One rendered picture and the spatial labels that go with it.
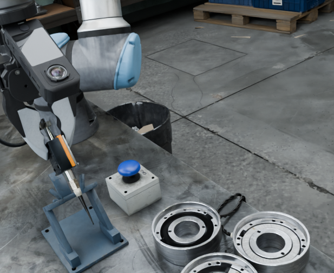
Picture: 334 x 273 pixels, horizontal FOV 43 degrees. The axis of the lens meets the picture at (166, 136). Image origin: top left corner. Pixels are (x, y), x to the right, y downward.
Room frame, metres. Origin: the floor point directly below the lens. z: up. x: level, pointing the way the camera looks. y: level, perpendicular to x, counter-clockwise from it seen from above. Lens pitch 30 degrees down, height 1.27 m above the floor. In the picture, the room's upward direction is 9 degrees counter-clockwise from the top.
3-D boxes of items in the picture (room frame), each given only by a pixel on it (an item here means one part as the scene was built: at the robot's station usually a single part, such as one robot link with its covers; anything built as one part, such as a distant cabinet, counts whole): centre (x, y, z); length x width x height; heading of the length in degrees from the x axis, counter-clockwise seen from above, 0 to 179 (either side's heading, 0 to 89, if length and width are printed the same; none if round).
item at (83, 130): (0.92, 0.24, 0.85); 0.15 x 0.15 x 0.10
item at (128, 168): (0.62, 0.07, 0.85); 0.04 x 0.04 x 0.05
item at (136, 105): (1.68, 0.14, 0.21); 0.34 x 0.34 x 0.43
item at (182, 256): (0.48, -0.01, 0.82); 0.10 x 0.10 x 0.04
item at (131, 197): (0.62, 0.08, 0.82); 0.08 x 0.07 x 0.05; 30
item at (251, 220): (0.43, -0.12, 0.82); 0.10 x 0.10 x 0.04
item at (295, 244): (0.43, -0.12, 0.82); 0.08 x 0.08 x 0.02
